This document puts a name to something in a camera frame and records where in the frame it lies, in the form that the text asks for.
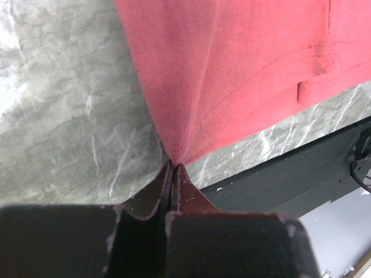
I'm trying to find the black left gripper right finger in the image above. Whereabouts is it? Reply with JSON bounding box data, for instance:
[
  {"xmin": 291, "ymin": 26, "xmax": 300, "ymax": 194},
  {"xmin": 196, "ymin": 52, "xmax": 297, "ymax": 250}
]
[{"xmin": 165, "ymin": 165, "xmax": 320, "ymax": 277}]

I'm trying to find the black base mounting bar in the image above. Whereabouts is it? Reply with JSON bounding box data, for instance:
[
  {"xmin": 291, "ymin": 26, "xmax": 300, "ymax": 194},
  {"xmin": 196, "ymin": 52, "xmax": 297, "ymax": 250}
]
[{"xmin": 201, "ymin": 118, "xmax": 370, "ymax": 217}]

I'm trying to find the salmon pink t-shirt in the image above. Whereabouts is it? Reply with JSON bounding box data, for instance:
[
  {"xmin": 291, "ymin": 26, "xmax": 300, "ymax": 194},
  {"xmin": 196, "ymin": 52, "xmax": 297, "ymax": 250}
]
[{"xmin": 115, "ymin": 0, "xmax": 370, "ymax": 164}]

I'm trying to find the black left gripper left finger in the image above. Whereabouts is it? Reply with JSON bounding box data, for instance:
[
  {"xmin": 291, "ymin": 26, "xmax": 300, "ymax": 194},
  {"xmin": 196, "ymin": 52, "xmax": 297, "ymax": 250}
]
[{"xmin": 1, "ymin": 162, "xmax": 173, "ymax": 277}]

